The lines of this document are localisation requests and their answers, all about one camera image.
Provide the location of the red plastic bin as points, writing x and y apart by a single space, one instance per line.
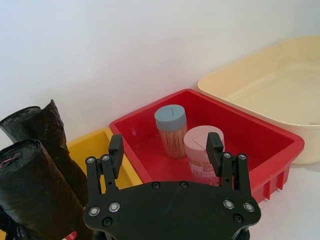
255 140

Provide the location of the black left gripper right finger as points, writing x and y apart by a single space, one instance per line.
214 152

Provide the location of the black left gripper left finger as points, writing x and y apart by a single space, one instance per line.
115 150

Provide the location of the black garbage bag roll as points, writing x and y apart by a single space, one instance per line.
53 140
32 190

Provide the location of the yellow plastic bin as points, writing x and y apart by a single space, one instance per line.
95 145

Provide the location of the cream plastic tub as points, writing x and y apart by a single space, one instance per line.
270 82

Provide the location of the grey-lidded toothpick jar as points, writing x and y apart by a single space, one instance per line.
170 130

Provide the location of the white-lidded toothpick jar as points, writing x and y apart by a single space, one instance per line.
197 150

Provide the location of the red and white label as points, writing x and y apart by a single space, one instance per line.
72 236

